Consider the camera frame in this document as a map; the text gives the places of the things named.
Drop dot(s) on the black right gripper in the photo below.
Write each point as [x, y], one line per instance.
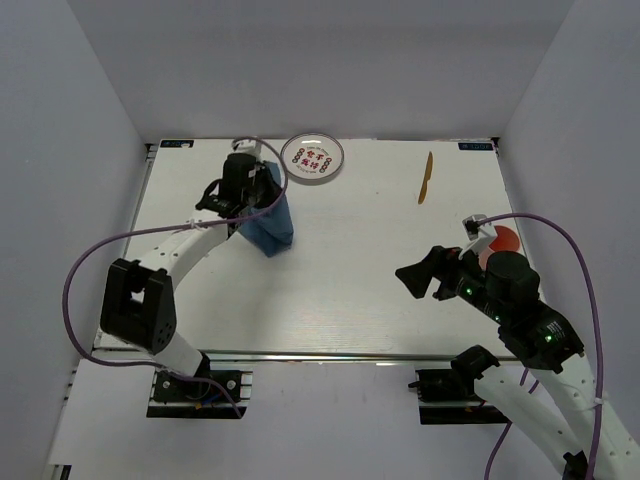
[444, 259]

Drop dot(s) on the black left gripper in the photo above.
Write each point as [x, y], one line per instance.
[263, 172]

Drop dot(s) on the blue cloth napkin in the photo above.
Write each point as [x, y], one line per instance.
[272, 232]

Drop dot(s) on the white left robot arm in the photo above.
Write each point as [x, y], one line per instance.
[139, 306]

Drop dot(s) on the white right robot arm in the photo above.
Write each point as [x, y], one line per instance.
[583, 438]

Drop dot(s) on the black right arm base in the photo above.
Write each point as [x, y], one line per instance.
[442, 400]

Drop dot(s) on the white patterned plate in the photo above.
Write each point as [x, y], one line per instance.
[313, 157]

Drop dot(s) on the gold knife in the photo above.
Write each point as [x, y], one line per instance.
[426, 179]

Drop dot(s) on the left blue corner label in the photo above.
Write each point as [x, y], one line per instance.
[176, 143]

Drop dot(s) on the blue corner label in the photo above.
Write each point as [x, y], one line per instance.
[475, 146]
[176, 143]

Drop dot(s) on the red plastic cup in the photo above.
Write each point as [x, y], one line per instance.
[507, 240]

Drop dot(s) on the right blue corner label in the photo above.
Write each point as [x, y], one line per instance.
[475, 146]

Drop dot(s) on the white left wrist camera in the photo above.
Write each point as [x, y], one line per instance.
[246, 146]

